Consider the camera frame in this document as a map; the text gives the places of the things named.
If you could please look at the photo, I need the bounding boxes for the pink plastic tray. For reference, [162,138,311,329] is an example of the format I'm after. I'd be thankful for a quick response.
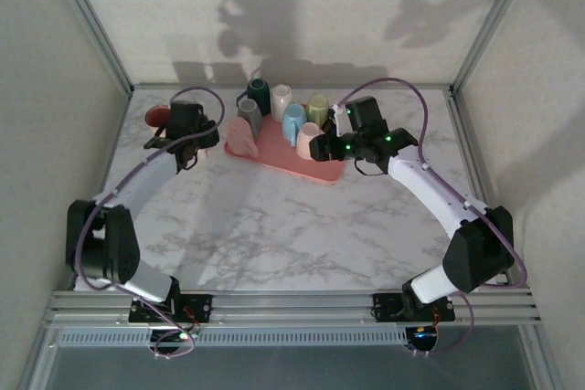
[222,113,345,186]

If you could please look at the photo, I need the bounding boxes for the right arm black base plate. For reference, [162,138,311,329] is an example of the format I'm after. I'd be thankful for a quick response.
[373,292,457,323]

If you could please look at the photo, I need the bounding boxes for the pink floral mug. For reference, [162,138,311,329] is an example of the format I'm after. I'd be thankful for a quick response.
[144,105,173,141]

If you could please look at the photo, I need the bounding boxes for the grey mug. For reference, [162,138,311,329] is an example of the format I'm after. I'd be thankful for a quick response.
[237,98,264,132]

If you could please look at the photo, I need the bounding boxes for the salmon pink speckled mug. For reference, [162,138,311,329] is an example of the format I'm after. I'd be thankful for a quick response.
[225,116,260,158]

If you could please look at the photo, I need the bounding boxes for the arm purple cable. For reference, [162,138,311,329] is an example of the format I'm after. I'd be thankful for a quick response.
[337,77,527,357]
[75,87,226,359]

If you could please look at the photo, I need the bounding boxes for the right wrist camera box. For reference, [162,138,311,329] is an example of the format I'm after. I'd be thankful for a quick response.
[324,104,352,138]

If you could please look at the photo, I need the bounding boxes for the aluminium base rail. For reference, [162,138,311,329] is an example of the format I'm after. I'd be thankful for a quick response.
[43,288,543,330]

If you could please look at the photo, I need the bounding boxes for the dark green mug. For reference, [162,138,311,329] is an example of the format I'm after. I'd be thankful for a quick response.
[235,77,273,116]

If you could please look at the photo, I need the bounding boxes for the grey slotted cable duct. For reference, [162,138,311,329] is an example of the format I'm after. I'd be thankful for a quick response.
[53,328,411,349]

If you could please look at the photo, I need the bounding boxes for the pale pink mug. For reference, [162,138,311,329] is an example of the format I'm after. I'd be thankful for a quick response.
[295,121,322,159]

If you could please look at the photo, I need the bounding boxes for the aluminium side rail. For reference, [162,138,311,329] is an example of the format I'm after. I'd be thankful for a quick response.
[445,90,534,293]

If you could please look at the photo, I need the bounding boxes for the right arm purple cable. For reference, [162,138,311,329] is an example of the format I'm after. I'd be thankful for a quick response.
[337,77,527,357]

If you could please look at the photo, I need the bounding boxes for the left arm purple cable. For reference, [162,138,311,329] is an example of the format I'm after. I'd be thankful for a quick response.
[75,87,226,359]

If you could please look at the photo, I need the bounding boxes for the light blue mug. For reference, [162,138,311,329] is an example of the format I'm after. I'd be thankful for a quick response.
[281,103,307,147]

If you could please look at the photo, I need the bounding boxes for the white mug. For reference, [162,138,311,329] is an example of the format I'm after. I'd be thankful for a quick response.
[271,83,294,118]

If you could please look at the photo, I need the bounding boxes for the light green mug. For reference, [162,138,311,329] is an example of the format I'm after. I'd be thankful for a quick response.
[304,94,331,129]

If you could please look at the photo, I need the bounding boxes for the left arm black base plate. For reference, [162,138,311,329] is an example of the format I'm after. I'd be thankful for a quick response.
[128,293,215,324]

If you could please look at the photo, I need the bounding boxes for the aluminium frame post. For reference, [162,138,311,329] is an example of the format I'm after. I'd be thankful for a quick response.
[450,0,541,98]
[43,0,135,98]

